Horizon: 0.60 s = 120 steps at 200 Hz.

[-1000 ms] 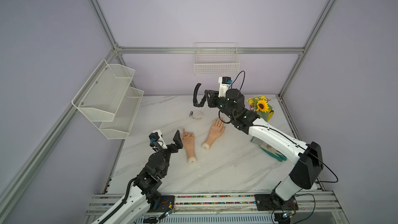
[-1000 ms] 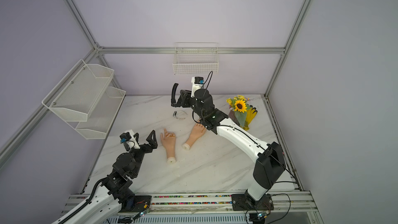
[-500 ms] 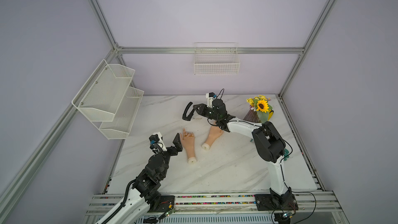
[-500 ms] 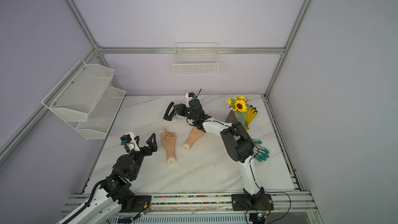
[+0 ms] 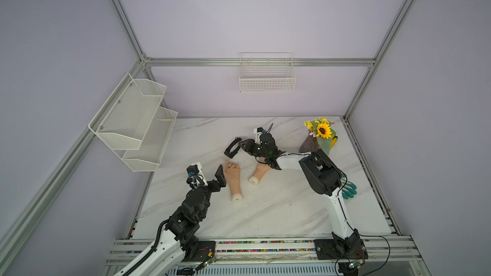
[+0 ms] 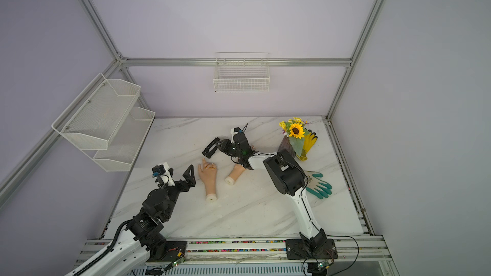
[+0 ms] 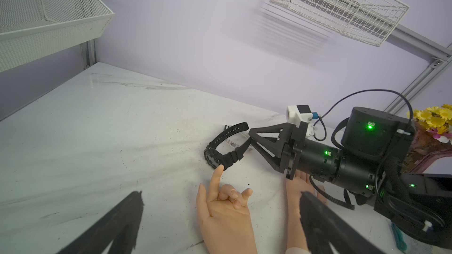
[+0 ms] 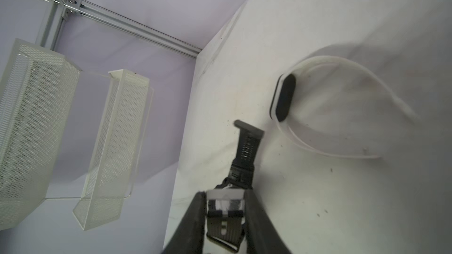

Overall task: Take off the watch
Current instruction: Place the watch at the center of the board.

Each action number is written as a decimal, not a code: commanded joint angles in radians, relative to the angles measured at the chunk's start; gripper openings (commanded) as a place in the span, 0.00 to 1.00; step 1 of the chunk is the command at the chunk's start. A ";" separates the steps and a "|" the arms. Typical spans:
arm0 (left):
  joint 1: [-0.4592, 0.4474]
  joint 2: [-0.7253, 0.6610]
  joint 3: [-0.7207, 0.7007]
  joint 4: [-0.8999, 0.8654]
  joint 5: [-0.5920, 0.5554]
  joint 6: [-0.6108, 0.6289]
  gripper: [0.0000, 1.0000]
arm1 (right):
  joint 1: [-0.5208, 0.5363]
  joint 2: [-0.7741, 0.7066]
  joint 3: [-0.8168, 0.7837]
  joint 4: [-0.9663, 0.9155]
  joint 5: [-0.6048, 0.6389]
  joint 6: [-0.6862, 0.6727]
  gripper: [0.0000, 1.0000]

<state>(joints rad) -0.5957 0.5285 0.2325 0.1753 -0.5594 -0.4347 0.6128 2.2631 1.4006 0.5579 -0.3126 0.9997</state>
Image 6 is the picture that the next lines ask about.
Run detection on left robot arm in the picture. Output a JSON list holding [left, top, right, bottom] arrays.
[[68, 163, 196, 275]]

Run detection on purple ribbed glass vase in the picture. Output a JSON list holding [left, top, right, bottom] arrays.
[[277, 135, 297, 158]]

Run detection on mannequin hand with painted nails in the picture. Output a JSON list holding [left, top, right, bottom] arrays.
[[225, 155, 250, 185]]

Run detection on yellow black work glove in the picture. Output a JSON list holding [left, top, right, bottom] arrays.
[[297, 132, 318, 161]]

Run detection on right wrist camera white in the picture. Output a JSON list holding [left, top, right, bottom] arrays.
[[231, 126, 247, 137]]

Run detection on mannequin hand with bent fingers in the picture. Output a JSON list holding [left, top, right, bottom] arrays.
[[198, 158, 217, 203]]

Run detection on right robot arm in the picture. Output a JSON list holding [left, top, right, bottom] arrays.
[[202, 130, 327, 253]]

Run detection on white mesh two-tier shelf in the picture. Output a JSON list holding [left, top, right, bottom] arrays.
[[51, 74, 155, 172]]

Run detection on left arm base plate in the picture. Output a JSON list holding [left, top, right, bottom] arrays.
[[149, 240, 188, 262]]

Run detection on artificial sunflower bouquet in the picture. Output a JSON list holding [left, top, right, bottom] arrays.
[[279, 117, 309, 157]]

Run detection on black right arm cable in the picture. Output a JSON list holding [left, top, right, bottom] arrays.
[[301, 233, 360, 276]]

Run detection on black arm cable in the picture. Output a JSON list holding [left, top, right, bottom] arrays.
[[301, 233, 360, 276], [72, 218, 133, 276]]

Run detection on grey green work glove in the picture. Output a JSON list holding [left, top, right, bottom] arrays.
[[305, 171, 332, 199]]

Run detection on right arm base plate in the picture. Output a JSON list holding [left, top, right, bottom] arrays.
[[285, 239, 338, 260]]

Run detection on aluminium frame rails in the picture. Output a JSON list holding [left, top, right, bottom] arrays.
[[0, 0, 400, 276]]

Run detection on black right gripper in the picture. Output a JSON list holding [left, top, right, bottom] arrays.
[[215, 139, 243, 158]]

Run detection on white wire wall basket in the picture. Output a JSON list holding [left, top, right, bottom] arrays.
[[213, 52, 271, 93]]

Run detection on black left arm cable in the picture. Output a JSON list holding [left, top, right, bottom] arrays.
[[72, 218, 133, 276]]

